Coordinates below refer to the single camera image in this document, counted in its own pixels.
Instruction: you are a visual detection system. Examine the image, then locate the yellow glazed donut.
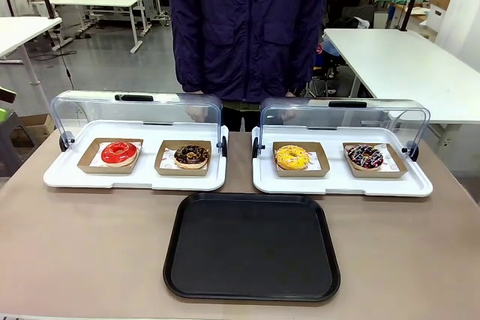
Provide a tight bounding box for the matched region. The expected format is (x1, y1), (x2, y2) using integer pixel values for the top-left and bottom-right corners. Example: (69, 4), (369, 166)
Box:
(275, 144), (311, 171)

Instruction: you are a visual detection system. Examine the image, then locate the white table with round leg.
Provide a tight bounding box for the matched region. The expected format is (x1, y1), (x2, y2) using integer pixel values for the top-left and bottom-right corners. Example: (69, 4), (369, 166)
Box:
(0, 16), (63, 118)

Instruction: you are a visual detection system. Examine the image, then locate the chocolate donut with nut bits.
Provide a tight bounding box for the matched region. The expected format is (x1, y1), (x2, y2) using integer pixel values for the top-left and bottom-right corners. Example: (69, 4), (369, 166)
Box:
(173, 143), (211, 170)

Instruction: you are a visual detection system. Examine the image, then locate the person's left hand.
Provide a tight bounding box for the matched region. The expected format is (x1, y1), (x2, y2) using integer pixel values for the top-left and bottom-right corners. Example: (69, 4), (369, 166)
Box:
(280, 88), (298, 123)

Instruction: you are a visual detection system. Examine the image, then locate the person's right hand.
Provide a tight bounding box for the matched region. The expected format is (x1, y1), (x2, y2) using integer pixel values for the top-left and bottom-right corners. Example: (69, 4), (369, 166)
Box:
(186, 103), (209, 123)

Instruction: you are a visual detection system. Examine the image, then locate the large white table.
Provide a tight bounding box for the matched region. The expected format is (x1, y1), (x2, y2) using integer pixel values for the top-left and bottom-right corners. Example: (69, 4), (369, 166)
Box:
(322, 28), (480, 171)

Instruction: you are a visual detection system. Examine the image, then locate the brown cardboard donut tray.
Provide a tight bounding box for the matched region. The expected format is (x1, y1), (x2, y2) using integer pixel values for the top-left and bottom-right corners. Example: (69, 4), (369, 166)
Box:
(154, 139), (212, 178)
(342, 142), (409, 180)
(77, 137), (145, 175)
(272, 141), (331, 178)

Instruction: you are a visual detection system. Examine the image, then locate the white display case base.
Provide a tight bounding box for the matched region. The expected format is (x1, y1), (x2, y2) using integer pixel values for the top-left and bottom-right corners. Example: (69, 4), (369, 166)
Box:
(251, 123), (434, 198)
(43, 119), (229, 192)

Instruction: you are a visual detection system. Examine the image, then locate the dark donut with coloured sprinkles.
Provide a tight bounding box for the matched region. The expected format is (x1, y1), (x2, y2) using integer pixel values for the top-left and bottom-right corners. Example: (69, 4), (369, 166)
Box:
(346, 143), (384, 171)

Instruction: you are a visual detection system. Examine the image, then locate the red glazed donut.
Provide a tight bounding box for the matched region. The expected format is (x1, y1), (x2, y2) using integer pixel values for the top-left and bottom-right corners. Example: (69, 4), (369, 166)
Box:
(100, 141), (139, 168)

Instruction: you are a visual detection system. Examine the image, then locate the flat brown cardboard box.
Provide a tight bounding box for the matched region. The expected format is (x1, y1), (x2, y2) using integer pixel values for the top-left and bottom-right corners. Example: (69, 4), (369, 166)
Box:
(14, 113), (56, 148)

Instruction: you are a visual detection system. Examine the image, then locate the clear display case lid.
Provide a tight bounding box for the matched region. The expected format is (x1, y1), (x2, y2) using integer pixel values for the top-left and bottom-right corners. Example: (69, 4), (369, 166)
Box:
(252, 97), (421, 162)
(50, 90), (228, 158)

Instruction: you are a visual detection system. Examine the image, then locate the person in navy jacket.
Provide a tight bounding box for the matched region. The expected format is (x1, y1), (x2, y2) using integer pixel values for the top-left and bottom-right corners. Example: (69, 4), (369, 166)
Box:
(168, 0), (331, 133)

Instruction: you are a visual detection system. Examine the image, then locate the black plastic serving tray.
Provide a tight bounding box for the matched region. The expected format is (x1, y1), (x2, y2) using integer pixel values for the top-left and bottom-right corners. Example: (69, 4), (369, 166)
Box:
(163, 191), (341, 303)

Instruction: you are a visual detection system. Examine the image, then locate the black cable on floor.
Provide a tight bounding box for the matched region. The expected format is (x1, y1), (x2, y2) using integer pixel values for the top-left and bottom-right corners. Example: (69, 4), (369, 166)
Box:
(29, 19), (78, 91)

